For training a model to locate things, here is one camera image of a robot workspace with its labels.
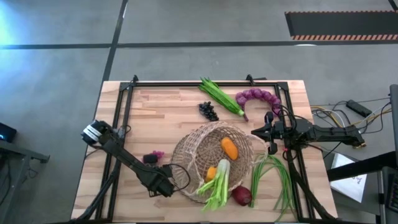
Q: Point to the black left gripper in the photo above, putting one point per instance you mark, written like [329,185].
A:
[161,183]

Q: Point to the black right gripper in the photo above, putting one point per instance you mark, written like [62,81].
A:
[284,132]

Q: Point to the purple grape bunch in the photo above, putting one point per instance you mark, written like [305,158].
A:
[159,154]

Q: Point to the orange oblong vegetable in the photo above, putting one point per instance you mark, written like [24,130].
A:
[229,148]

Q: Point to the woven straw basket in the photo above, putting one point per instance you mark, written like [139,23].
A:
[199,146]

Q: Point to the long green beans bunch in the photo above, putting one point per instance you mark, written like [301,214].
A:
[255,180]

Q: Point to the small round orange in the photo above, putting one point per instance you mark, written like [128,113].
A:
[211,173]

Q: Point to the black grape bunch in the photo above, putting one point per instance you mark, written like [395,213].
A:
[208,111]

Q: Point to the dark red onion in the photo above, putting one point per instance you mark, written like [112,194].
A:
[242,195]

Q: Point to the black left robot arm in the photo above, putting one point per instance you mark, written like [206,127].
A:
[124,155]

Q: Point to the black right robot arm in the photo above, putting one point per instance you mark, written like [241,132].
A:
[329,133]

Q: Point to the long green ridged vegetable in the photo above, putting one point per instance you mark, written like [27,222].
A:
[220,96]

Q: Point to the green bok choy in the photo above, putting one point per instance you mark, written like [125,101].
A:
[222,174]

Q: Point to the black power adapter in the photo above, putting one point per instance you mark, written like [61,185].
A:
[359,108]

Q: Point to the black desk bar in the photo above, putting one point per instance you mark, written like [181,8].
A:
[357,168]

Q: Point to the white paper sheet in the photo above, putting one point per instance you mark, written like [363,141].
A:
[351,186]

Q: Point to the grey side desk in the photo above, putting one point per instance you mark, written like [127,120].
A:
[395,124]

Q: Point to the black hazard striped floor mat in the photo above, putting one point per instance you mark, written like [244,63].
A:
[342,25]

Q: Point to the grey metal stand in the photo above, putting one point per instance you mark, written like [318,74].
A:
[18,152]

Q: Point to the black box with blue light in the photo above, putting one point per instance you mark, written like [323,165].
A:
[7,132]

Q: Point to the black metal table frame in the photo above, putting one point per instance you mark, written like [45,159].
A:
[199,84]

